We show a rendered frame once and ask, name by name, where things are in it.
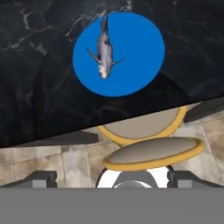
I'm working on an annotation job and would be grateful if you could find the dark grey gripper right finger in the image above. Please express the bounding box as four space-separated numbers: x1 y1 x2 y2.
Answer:
167 170 223 189

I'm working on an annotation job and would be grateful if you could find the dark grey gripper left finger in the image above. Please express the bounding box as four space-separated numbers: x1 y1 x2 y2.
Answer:
2 170 59 189

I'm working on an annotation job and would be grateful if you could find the grey fish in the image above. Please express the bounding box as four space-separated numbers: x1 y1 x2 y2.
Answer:
85 13 125 80

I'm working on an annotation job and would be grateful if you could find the round stool with yellow rim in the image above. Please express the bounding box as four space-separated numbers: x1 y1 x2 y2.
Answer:
97 106 188 147
101 136 205 172

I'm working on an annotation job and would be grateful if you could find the white and black round object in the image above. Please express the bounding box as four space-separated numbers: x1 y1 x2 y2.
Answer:
95 164 175 189

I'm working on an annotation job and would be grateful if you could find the blue round plate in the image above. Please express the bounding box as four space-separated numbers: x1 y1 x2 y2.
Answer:
72 11 166 98

